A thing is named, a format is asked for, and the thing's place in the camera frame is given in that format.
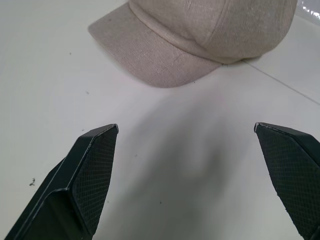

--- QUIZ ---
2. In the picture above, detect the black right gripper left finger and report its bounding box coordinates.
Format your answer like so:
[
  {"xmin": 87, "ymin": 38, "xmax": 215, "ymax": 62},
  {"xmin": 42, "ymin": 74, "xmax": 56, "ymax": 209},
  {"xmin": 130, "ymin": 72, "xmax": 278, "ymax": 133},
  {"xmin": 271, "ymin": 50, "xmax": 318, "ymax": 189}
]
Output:
[{"xmin": 3, "ymin": 123, "xmax": 119, "ymax": 240}]

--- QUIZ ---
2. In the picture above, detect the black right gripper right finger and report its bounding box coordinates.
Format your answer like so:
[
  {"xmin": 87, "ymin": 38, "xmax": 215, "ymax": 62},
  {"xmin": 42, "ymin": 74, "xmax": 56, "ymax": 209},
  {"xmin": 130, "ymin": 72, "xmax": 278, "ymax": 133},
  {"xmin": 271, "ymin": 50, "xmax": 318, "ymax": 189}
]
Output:
[{"xmin": 253, "ymin": 122, "xmax": 320, "ymax": 240}]

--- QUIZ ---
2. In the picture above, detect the beige linen cap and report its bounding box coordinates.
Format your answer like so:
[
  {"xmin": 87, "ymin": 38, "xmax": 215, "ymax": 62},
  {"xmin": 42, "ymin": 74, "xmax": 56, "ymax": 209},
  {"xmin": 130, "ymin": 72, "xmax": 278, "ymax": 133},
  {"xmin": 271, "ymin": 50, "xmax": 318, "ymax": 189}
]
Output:
[{"xmin": 87, "ymin": 0, "xmax": 297, "ymax": 89}]

